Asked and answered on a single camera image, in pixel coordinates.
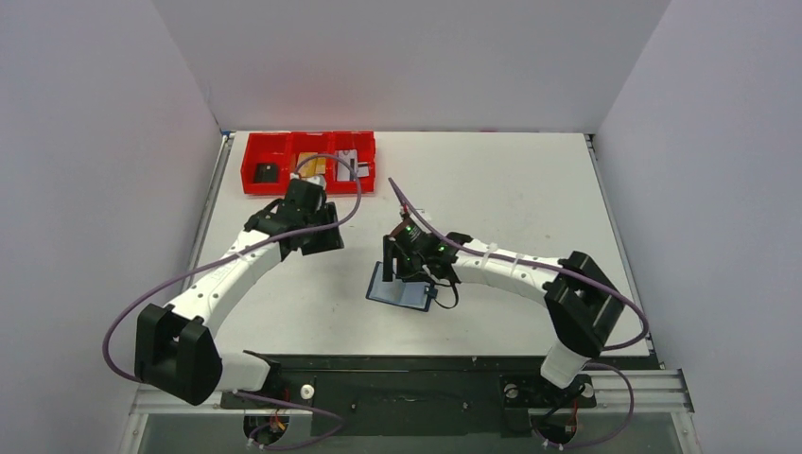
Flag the red three-compartment bin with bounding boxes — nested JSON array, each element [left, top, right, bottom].
[[240, 131, 376, 196]]

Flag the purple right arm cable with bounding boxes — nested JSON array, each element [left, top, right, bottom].
[[387, 176, 651, 451]]

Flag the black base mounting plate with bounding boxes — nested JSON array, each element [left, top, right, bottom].
[[212, 355, 657, 438]]

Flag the gold cards in bin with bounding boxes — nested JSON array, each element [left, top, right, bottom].
[[295, 152, 327, 178]]

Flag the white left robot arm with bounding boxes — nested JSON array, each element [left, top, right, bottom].
[[134, 176, 344, 407]]

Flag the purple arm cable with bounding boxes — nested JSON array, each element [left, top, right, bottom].
[[102, 152, 363, 452], [387, 176, 651, 451]]

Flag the navy blue card holder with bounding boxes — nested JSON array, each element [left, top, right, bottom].
[[365, 262, 438, 312]]

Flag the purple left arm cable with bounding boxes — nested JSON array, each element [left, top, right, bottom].
[[102, 152, 363, 452]]

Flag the black card in bin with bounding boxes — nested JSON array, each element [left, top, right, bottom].
[[253, 163, 280, 184]]

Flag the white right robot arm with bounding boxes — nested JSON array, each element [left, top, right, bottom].
[[382, 218, 625, 404]]

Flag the aluminium frame rail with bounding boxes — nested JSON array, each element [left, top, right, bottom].
[[130, 369, 695, 415]]

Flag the silver cards in bin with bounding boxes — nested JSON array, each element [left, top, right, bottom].
[[335, 148, 370, 182]]

